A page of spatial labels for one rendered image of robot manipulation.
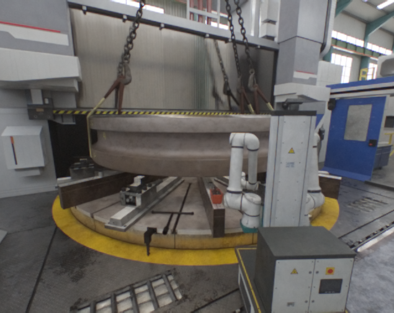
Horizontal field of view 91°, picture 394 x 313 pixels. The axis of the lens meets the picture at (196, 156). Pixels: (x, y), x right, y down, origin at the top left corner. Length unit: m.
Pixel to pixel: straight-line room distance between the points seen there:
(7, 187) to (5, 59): 3.10
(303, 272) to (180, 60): 5.53
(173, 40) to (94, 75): 2.28
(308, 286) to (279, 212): 0.54
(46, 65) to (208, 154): 2.60
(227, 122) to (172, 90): 3.22
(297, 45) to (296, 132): 5.21
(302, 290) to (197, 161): 1.89
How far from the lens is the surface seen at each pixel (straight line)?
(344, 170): 7.35
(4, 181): 5.94
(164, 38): 6.07
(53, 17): 4.23
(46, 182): 5.79
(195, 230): 2.67
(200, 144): 2.96
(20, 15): 4.27
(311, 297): 1.84
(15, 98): 4.66
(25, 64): 3.67
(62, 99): 4.54
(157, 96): 5.67
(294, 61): 6.65
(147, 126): 2.99
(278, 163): 1.73
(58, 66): 3.61
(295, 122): 1.74
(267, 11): 8.37
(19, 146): 5.30
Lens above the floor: 1.73
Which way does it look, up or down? 11 degrees down
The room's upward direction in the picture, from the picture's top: straight up
